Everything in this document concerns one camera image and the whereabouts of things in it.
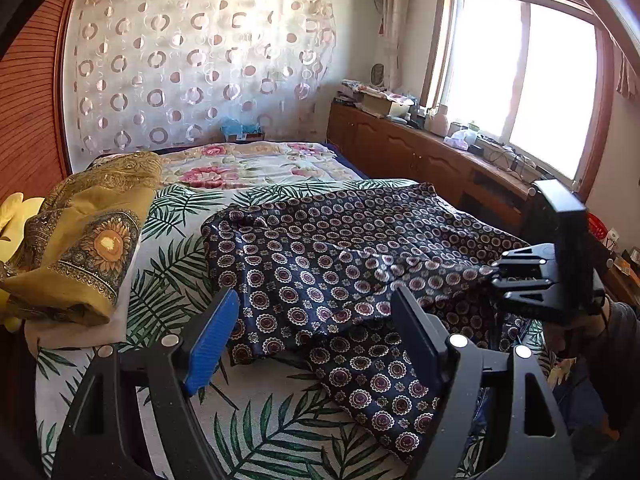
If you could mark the leaf print bed sheet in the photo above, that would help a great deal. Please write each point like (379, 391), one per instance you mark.
(260, 420)

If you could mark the wooden headboard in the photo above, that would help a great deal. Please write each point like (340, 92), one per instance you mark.
(35, 110)

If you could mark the clear plastic bag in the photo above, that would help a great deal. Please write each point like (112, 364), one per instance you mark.
(462, 139)

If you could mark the yellow patterned cloth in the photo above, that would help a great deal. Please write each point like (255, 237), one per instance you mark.
(90, 220)

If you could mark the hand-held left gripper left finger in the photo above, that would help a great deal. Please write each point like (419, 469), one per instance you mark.
(212, 340)

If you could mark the yellow pillow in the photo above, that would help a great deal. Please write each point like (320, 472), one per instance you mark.
(17, 220)

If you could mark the long wooden cabinet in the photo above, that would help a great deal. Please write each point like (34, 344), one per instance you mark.
(400, 150)

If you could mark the floral quilt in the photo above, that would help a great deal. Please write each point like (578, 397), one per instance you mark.
(240, 160)

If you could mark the white window curtain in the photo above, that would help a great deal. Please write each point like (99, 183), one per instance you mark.
(395, 25)

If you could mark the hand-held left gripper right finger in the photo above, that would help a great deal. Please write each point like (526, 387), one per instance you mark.
(417, 330)

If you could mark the red basket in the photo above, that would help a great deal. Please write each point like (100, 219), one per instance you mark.
(597, 227)

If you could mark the navy medallion print garment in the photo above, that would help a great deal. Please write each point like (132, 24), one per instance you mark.
(325, 270)

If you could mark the small oval mirror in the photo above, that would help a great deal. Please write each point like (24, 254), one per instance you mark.
(377, 75)

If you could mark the cardboard box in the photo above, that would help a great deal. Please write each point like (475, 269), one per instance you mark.
(382, 105)

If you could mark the window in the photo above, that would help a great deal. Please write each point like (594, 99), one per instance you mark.
(525, 75)

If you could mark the blue bag on box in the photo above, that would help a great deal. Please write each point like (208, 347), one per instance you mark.
(242, 131)

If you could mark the person's right forearm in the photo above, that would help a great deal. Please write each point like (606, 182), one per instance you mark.
(622, 350)

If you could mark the circle pattern sheer curtain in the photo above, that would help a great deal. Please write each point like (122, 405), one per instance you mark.
(200, 70)

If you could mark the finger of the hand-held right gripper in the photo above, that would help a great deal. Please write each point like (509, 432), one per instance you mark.
(525, 260)
(525, 294)

